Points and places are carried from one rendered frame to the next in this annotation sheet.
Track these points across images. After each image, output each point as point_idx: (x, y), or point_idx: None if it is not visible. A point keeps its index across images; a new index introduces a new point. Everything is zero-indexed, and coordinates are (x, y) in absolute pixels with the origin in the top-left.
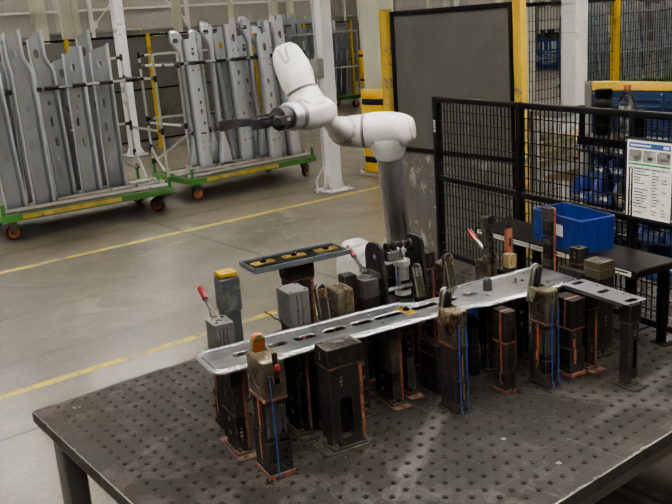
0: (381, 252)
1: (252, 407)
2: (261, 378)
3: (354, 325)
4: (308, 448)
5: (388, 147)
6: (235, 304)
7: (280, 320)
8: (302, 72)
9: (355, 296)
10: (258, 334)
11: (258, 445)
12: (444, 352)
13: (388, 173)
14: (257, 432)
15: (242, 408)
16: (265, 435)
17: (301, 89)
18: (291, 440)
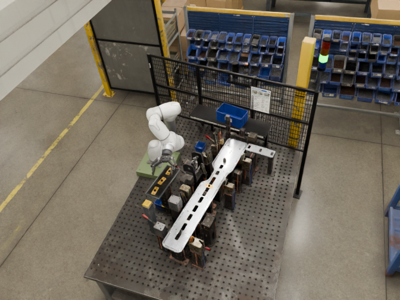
0: (193, 168)
1: None
2: (200, 250)
3: None
4: None
5: (172, 118)
6: (153, 211)
7: (171, 209)
8: (165, 131)
9: (186, 184)
10: (192, 237)
11: (194, 261)
12: (226, 196)
13: (171, 124)
14: (194, 259)
15: (183, 252)
16: (199, 260)
17: (167, 138)
18: None
